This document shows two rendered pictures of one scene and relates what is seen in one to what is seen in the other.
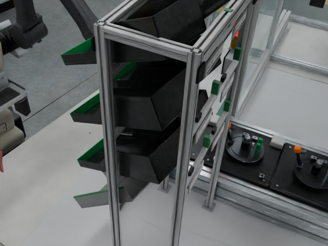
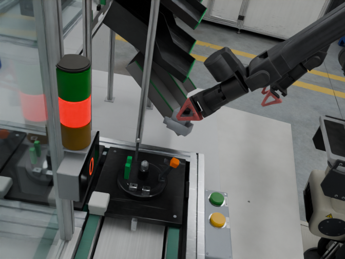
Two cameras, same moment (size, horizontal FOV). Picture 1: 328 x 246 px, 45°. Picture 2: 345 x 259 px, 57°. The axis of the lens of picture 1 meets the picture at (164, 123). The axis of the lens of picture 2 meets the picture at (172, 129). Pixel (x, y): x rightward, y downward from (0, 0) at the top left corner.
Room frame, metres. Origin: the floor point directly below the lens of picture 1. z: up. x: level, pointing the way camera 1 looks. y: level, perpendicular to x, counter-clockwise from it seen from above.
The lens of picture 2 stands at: (1.65, -0.28, 1.65)
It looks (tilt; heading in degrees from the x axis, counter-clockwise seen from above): 38 degrees down; 154
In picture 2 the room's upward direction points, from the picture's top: 12 degrees clockwise
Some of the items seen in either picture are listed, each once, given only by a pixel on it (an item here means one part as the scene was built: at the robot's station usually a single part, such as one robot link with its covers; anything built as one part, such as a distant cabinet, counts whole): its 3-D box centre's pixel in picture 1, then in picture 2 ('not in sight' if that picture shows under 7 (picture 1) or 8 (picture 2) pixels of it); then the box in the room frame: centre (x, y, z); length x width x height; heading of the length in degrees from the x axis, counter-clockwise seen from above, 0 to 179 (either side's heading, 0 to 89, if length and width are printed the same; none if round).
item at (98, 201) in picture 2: (212, 121); (98, 203); (1.14, -0.19, 0.97); 0.05 x 0.05 x 0.04; 67
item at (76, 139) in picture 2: (238, 40); (75, 130); (1.22, -0.24, 1.28); 0.05 x 0.05 x 0.05
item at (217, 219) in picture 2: not in sight; (217, 220); (1.25, 0.11, 0.96); 0.04 x 0.04 x 0.02
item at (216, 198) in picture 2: not in sight; (216, 199); (1.19, 0.13, 0.96); 0.04 x 0.04 x 0.02
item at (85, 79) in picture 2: not in sight; (73, 79); (1.22, -0.24, 1.38); 0.05 x 0.05 x 0.05
